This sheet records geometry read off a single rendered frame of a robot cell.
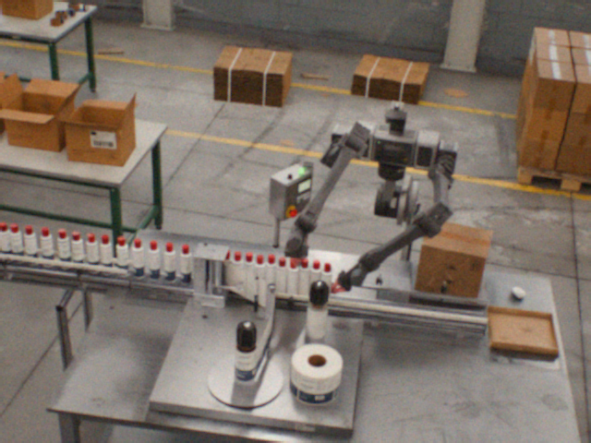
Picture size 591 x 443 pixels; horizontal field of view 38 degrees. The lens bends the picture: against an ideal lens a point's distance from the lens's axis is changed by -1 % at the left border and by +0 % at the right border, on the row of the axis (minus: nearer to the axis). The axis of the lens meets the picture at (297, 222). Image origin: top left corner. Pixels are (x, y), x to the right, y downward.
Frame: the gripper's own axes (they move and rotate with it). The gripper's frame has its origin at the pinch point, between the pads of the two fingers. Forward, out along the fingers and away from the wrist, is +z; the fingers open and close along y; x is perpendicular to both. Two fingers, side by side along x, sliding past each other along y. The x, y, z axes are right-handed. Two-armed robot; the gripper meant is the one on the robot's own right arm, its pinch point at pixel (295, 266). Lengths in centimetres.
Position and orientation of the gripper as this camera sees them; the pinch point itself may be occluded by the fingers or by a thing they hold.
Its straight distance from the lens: 369.7
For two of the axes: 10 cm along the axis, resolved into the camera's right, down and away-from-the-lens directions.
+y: 9.9, 1.2, -0.8
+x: 1.3, -5.2, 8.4
